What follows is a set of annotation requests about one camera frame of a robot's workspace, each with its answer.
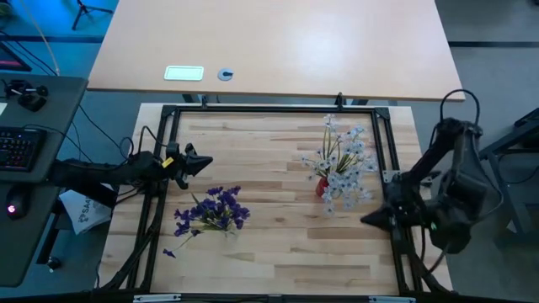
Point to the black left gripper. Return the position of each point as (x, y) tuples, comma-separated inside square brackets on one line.
[(183, 168)]

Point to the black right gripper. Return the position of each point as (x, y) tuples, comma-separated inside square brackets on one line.
[(408, 206)]

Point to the large purple flower bunch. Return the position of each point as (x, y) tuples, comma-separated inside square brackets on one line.
[(227, 202)]

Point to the white flower bunch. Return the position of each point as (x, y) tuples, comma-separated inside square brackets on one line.
[(337, 181)]

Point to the small purple flower bunch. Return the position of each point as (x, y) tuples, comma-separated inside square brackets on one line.
[(182, 229)]

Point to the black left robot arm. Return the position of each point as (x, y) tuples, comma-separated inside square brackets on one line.
[(109, 170)]

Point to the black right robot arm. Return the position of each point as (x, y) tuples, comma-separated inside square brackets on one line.
[(459, 193)]

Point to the red ribbed glass vase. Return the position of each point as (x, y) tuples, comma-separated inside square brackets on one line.
[(322, 187)]

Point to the clear glass vase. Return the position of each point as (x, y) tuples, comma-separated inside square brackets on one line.
[(231, 235)]

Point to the white rectangular desk plate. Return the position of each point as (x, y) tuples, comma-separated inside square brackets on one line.
[(183, 73)]

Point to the white paper bag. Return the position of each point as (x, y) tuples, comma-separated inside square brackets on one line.
[(84, 210)]

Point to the light wood desk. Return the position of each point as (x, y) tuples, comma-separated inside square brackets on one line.
[(273, 42)]

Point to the black side stand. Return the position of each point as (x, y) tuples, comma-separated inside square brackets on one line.
[(509, 139)]

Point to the grey side desk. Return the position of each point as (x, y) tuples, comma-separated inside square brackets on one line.
[(38, 97)]

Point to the black keyboard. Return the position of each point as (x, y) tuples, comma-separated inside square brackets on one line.
[(21, 149)]

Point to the black computer mouse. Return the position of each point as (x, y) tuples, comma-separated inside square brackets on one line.
[(17, 204)]

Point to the black tripod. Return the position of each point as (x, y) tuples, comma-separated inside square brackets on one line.
[(84, 10)]

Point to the black aluminium table frame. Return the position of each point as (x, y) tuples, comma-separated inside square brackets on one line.
[(273, 108)]

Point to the black clamp mount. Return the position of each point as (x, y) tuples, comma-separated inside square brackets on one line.
[(31, 99)]

